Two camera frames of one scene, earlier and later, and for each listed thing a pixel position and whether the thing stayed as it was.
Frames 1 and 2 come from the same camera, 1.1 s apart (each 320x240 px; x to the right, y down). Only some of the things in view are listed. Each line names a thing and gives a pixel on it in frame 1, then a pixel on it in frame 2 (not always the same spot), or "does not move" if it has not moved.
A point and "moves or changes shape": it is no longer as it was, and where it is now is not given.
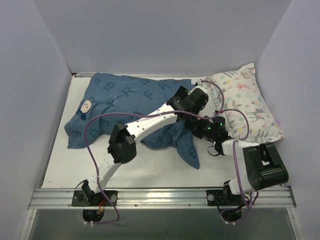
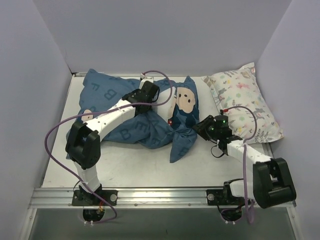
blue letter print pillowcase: x=112 y=98 moves or changes shape
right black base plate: x=222 y=197 does not move
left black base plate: x=78 y=199 does not move
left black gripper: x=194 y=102 -> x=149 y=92
